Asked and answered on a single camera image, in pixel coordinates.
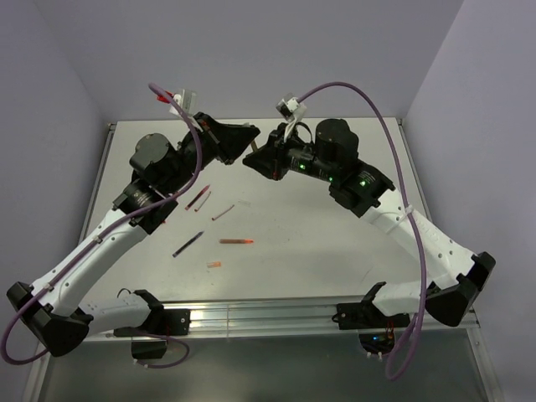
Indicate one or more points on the aluminium rail frame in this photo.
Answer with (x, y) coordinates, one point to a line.
(255, 329)

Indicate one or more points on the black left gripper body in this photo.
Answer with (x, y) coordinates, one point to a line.
(209, 147)

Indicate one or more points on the white red marker upper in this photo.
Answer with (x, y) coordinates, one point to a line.
(203, 202)

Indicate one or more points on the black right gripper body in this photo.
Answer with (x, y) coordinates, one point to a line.
(301, 156)

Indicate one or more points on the purple pen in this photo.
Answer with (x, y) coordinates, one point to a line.
(188, 243)

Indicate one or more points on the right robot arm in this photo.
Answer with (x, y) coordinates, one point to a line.
(455, 275)

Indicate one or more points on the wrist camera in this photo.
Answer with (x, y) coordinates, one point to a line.
(293, 111)
(186, 99)

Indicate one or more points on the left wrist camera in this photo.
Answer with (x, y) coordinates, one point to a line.
(186, 99)

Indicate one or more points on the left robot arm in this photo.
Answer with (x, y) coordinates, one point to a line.
(51, 307)

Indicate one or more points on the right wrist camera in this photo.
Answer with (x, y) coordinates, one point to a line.
(293, 111)

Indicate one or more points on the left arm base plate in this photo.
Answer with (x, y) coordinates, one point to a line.
(165, 322)

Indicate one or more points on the pink pen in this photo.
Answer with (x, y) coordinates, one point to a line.
(197, 197)

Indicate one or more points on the orange red pen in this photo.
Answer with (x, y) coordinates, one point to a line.
(236, 241)

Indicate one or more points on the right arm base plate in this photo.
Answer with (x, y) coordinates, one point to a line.
(359, 315)

